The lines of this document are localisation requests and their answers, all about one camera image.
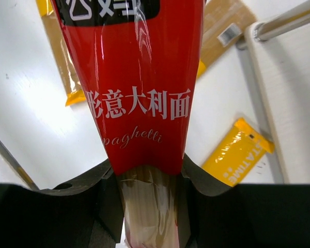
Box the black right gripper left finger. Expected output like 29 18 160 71
0 161 123 247

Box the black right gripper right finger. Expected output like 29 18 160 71
177 156 310 247

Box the red spaghetti bag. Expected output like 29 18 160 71
52 1 205 247

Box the yellow pasta bag right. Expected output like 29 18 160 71
201 118 275 187

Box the yellow pasta bag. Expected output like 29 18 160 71
36 0 86 106
201 118 275 187

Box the yellow pasta bag lower left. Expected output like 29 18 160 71
36 0 86 106

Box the white two-tier shelf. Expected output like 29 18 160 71
237 1 310 184

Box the yellow pasta bag barcode centre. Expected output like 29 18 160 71
197 0 256 78

